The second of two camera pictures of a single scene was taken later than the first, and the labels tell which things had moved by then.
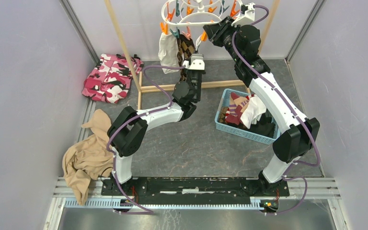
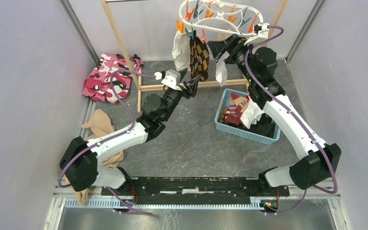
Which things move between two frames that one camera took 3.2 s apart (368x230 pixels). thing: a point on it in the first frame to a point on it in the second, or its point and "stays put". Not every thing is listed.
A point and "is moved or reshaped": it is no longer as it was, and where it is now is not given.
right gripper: [212, 29] to [234, 45]
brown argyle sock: [187, 47] is moved or reshaped
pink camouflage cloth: [110, 79] stays put
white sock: [254, 111] stays put
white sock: [168, 51] to [181, 51]
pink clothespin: [188, 33] to [203, 37]
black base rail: [232, 189] stays put
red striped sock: [237, 106] stays put
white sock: [198, 42] to [221, 73]
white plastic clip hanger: [202, 14] is moved or reshaped
